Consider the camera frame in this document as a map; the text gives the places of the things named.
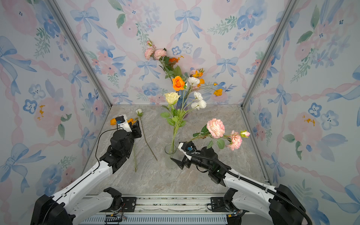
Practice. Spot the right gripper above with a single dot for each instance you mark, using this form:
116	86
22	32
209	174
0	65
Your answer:
187	162

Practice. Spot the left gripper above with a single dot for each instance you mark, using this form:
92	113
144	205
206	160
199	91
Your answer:
135	131

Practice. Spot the clear glass jar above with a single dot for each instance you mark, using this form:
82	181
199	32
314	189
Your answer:
170	152

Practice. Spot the cream yellow rose stem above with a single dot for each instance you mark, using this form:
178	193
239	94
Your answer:
175	118

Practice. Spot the small pink rose stem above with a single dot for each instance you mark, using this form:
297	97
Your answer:
215	130

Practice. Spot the blue purple glass vase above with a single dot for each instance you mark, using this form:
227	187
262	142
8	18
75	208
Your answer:
182	101

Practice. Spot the white cream rose stem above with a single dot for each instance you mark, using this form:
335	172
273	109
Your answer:
194	99

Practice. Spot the orange poppy stem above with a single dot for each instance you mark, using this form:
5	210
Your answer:
198	84

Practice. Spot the dark orange gerbera stem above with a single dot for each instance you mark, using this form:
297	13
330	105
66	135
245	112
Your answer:
174	69

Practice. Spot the pink rose bunch stem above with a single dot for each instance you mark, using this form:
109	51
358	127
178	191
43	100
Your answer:
158	55

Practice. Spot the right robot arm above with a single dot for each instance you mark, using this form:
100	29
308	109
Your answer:
277	204

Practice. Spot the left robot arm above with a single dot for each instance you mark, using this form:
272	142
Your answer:
66	207

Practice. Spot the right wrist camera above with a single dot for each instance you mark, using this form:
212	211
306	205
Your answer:
188	148

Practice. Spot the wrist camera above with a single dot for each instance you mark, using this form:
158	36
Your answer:
122	123
188	148

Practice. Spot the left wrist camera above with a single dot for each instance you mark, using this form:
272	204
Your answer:
122	123

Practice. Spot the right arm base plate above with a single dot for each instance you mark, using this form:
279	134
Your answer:
220	204

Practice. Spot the aluminium rail frame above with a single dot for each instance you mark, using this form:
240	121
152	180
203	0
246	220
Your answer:
174	210

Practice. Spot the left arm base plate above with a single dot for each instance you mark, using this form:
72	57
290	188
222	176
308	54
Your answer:
128	204

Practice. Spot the left corner aluminium post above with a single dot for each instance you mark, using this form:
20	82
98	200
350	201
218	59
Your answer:
56	11

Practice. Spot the corner aluminium post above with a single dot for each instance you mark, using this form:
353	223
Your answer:
56	11
288	12

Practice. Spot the right corner aluminium post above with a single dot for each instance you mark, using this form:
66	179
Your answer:
288	12

